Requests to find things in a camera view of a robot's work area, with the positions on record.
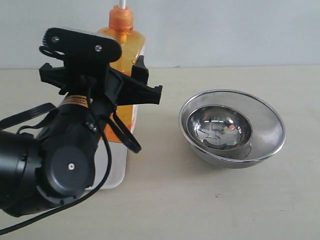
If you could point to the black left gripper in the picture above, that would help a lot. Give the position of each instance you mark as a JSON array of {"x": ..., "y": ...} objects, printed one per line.
[{"x": 107, "y": 84}]

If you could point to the orange pump soap bottle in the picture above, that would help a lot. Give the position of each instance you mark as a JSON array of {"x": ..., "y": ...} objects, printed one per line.
[{"x": 121, "y": 28}]

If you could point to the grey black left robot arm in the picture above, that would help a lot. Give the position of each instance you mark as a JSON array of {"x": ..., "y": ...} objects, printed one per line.
[{"x": 47, "y": 153}]

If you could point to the small shiny steel bowl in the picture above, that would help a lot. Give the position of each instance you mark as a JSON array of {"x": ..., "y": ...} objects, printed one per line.
[{"x": 219, "y": 127}]

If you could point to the steel mesh colander bowl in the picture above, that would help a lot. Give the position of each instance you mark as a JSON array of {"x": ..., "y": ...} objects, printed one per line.
[{"x": 268, "y": 136}]

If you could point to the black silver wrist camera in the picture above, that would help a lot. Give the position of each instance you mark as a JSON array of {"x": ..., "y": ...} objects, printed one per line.
[{"x": 73, "y": 44}]

